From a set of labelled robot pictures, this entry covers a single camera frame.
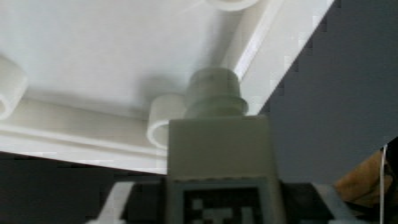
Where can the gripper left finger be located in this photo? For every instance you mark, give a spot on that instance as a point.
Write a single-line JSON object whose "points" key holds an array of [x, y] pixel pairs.
{"points": [[131, 204]]}

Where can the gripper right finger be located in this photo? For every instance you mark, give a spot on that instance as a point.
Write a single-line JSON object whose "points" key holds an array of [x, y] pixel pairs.
{"points": [[312, 205]]}

